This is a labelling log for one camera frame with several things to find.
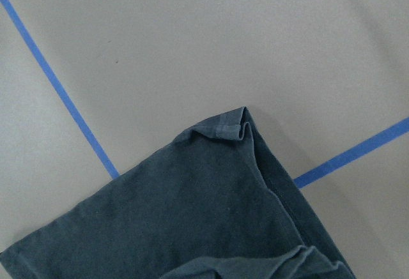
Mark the blue tape line crosswise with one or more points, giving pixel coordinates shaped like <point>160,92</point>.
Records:
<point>354,153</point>

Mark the brown table mat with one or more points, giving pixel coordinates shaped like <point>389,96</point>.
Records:
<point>318,76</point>

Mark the blue tape line lengthwise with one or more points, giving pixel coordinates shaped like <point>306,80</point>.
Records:
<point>60,90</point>

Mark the black printed t-shirt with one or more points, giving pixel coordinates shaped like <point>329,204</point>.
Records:
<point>214,203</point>

